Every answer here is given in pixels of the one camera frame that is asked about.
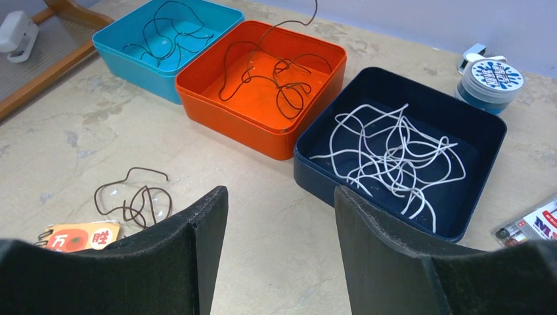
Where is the blue white tape roll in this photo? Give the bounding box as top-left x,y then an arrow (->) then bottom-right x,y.
455,58 -> 525,115

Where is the small white bottle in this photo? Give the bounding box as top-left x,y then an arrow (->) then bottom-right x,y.
1,10 -> 39,64

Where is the dark blue plastic bin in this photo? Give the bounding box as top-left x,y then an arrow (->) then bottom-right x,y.
294,67 -> 507,243

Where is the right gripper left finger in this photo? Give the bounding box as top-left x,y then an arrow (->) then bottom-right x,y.
1,186 -> 229,314

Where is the colour marker pack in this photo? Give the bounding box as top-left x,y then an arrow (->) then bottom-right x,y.
492,194 -> 556,247

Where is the teal plastic bin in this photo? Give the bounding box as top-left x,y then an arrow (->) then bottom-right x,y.
92,0 -> 244,104

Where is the white thin cable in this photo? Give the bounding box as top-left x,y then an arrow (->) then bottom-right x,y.
309,103 -> 467,234

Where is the wooden rack shelf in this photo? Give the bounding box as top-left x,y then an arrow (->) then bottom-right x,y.
1,1 -> 113,121

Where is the brown cable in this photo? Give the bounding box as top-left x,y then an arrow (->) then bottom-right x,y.
93,167 -> 173,230
218,41 -> 333,120

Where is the black thin cable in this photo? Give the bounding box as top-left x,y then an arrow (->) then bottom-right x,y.
122,1 -> 215,68

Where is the small grey clip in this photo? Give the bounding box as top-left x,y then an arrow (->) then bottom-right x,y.
457,43 -> 508,75

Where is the orange plastic bin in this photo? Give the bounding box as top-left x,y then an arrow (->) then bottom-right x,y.
175,20 -> 347,160

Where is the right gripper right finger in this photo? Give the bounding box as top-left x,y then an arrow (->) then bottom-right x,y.
334,186 -> 556,314

